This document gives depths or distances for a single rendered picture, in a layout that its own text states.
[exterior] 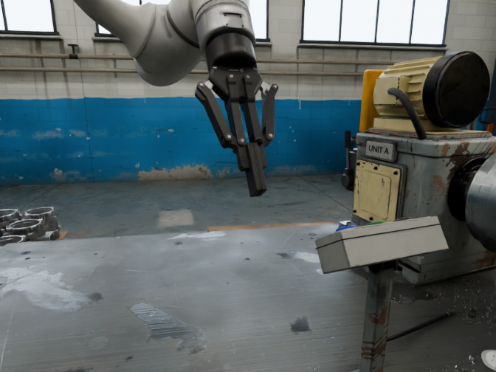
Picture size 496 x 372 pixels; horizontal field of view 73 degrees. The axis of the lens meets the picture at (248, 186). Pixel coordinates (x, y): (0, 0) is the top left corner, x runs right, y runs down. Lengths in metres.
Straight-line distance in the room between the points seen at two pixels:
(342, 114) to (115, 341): 5.86
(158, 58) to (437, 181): 0.66
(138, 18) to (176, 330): 0.59
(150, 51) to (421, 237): 0.54
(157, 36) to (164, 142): 5.14
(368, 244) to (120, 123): 5.52
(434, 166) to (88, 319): 0.83
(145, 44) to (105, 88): 5.22
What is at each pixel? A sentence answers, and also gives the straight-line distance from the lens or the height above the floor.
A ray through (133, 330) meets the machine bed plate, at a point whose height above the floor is 0.80.
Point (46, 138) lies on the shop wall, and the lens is 6.18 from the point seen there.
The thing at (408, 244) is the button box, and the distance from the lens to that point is 0.51.
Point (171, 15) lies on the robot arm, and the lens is 0.65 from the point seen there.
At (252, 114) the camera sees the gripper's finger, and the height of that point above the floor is 1.23.
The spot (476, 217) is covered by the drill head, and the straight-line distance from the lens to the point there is 0.83.
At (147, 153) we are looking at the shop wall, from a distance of 5.82.
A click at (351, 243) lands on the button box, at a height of 1.07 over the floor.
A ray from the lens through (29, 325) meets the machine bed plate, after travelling 0.87.
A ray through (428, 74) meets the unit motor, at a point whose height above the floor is 1.31.
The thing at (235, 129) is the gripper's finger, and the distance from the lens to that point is 0.47.
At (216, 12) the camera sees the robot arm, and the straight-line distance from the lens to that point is 0.55.
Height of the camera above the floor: 1.24
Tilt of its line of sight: 14 degrees down
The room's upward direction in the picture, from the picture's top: straight up
